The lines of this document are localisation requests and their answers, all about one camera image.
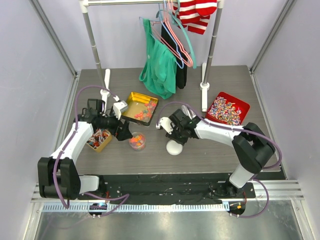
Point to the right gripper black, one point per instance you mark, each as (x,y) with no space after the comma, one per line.
(172,136)

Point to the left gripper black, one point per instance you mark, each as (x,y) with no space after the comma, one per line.
(124,133)

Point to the silver metal scoop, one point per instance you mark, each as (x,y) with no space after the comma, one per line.
(188,112)

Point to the clear plastic jar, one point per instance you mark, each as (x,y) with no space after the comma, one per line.
(138,141)

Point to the white jar lid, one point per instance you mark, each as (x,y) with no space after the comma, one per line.
(174,148)

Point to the gold tin star candies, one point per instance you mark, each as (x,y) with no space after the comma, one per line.
(141,108)

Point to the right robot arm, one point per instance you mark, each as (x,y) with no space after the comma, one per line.
(253,149)

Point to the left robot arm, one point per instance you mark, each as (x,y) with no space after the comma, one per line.
(58,177)

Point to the gold tin lollipops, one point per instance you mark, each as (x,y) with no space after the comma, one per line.
(99,140)

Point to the white rack foot left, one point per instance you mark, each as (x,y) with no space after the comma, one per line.
(105,94)

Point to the white rack foot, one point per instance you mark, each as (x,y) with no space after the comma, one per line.
(105,94)
(204,87)

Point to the red box swirl lollipops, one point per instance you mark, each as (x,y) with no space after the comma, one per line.
(227,109)

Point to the white rack foot right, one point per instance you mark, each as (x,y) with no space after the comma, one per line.
(204,87)

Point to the green t-shirt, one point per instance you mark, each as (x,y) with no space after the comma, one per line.
(159,72)

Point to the black hanging garment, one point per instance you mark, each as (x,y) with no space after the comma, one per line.
(181,73)

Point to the pink clothes hanger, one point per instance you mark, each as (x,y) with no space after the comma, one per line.
(175,45)

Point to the blue clothes hanger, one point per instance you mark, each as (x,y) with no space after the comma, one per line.
(165,42)

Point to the teal clothes hanger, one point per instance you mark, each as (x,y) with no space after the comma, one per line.
(185,37)

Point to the red white striped shirt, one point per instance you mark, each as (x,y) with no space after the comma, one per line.
(195,15)

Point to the silver rack pole right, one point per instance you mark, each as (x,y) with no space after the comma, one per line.
(220,5)

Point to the silver rack pole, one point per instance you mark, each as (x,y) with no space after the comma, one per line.
(95,53)
(220,5)

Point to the silver rack pole left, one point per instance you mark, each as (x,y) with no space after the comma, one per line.
(95,53)

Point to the rack top bar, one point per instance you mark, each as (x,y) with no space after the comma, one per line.
(150,2)

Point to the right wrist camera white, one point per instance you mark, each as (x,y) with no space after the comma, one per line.
(165,124)

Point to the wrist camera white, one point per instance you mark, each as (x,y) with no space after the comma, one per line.
(119,107)
(165,124)

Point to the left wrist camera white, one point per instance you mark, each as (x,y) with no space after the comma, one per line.
(119,107)

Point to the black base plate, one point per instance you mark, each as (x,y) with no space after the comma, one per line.
(176,188)

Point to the white slotted cable duct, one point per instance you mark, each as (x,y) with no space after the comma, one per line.
(96,207)

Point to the aluminium frame post left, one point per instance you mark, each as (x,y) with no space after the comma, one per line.
(52,34)

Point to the aluminium frame post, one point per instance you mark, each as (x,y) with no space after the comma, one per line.
(283,14)
(52,34)

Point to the aluminium frame post right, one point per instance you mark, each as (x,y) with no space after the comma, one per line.
(283,14)

